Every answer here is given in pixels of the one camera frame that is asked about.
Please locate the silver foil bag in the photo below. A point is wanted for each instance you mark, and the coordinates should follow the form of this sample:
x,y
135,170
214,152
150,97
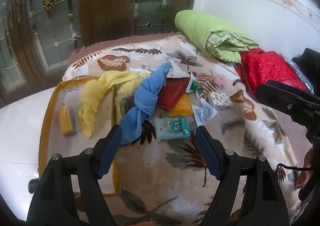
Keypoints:
x,y
297,76

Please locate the wooden glass door cabinet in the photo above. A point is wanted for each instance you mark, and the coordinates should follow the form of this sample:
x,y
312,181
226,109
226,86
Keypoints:
x,y
95,4

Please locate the red quilted jacket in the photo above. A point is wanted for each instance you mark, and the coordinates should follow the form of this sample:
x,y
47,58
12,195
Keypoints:
x,y
265,66

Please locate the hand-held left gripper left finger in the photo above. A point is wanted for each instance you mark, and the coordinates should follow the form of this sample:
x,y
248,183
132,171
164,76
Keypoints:
x,y
110,152

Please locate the green rolled quilt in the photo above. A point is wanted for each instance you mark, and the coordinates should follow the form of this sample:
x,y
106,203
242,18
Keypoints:
x,y
195,23

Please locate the clear yellow trim storage bag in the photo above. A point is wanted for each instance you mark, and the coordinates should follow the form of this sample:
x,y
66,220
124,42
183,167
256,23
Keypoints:
x,y
55,146

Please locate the brown fringed blanket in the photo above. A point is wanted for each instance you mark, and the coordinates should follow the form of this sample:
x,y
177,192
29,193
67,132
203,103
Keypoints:
x,y
100,46

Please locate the green white packet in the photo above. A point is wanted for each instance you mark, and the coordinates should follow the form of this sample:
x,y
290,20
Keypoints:
x,y
195,86

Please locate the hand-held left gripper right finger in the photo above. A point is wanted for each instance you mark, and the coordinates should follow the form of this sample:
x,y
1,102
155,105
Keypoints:
x,y
207,153

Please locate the leaf print blanket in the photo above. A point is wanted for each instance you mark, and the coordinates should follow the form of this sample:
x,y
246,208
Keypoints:
x,y
160,171

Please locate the blue white plastic packet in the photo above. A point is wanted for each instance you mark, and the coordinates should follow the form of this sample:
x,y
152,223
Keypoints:
x,y
203,113

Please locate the yellow knotted scarf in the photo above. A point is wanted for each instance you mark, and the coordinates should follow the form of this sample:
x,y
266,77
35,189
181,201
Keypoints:
x,y
92,106

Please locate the teal tissue pack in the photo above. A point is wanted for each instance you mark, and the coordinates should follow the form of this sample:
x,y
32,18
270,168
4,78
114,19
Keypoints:
x,y
172,128

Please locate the yellow grey sponge pack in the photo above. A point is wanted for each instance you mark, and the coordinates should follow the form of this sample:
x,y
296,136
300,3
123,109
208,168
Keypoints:
x,y
65,121

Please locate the person's right hand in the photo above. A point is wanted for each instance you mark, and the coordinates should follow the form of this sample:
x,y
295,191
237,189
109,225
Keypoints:
x,y
307,166

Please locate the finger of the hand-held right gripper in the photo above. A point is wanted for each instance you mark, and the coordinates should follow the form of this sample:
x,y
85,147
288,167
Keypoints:
x,y
277,98

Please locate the white packet red print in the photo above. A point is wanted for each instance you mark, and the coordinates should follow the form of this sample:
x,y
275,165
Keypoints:
x,y
178,70

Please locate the yellow cloth piece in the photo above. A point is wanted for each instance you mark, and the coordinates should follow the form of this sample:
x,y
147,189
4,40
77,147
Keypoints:
x,y
182,107

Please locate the black cloth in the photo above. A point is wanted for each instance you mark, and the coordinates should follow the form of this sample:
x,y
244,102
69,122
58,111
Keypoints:
x,y
310,58

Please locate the blue towel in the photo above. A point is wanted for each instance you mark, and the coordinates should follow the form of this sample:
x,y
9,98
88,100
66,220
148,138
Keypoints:
x,y
145,98

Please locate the red pouch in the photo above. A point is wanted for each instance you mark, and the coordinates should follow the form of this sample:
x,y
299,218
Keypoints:
x,y
172,93

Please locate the white lemon print tissue pack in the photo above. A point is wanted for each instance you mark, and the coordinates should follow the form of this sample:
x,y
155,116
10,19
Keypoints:
x,y
220,100

